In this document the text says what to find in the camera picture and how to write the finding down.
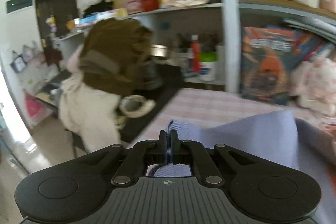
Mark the row of colourful books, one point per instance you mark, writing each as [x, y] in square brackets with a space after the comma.
[306, 47]

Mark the white smart watch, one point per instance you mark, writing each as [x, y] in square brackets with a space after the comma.
[136, 106]

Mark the pink white plush bunny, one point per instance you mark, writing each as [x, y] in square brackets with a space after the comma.
[313, 83]

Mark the white bookshelf frame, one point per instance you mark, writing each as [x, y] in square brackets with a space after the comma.
[231, 27]

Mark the metal bowl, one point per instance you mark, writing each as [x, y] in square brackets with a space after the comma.
[159, 51]

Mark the Harry Potter book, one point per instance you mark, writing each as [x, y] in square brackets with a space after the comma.
[268, 56]

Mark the black speaker box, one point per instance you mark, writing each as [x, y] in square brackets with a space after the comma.
[172, 82]

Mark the purple and pink sweater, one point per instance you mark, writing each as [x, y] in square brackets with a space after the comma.
[281, 138]

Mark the white jar green lid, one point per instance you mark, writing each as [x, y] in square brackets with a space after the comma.
[207, 66]

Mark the pink checkered cartoon table mat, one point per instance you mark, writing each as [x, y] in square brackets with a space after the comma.
[208, 109]

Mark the red tassel ornament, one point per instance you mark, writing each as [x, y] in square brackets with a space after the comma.
[196, 53]

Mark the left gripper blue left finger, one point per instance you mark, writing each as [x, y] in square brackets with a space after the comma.
[162, 143]

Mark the olive green jacket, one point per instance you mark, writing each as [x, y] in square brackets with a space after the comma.
[112, 55]

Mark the white cloth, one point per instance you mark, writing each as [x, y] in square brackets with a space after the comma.
[86, 111]

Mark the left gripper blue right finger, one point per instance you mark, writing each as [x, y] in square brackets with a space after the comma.
[175, 144]

